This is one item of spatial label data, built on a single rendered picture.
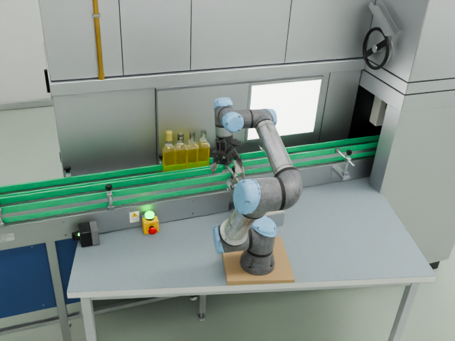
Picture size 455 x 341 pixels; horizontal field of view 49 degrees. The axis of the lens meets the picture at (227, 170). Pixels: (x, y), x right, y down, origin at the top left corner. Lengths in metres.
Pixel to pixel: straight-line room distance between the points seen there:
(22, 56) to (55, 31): 3.15
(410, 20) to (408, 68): 0.22
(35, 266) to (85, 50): 1.02
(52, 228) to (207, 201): 0.73
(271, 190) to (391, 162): 1.24
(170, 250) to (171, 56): 0.90
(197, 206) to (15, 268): 0.88
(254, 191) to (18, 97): 4.21
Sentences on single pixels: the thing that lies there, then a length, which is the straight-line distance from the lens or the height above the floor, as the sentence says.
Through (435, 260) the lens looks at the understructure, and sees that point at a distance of 3.58.
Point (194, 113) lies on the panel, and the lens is 2.51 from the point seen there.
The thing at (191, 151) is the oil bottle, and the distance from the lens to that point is 2.43.
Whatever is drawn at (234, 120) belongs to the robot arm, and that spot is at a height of 1.43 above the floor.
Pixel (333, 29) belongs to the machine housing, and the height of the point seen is 1.56.
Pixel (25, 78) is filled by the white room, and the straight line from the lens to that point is 5.51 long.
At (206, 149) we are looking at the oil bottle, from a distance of 2.45.
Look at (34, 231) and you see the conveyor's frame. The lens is 2.38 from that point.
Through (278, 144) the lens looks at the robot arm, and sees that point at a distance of 1.84.
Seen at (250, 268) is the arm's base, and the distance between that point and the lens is 2.17.
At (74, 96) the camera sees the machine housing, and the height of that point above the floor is 1.32.
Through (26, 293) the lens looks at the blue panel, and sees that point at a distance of 2.64.
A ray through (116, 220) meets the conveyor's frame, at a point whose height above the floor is 0.81.
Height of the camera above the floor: 2.25
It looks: 31 degrees down
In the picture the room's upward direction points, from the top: 3 degrees clockwise
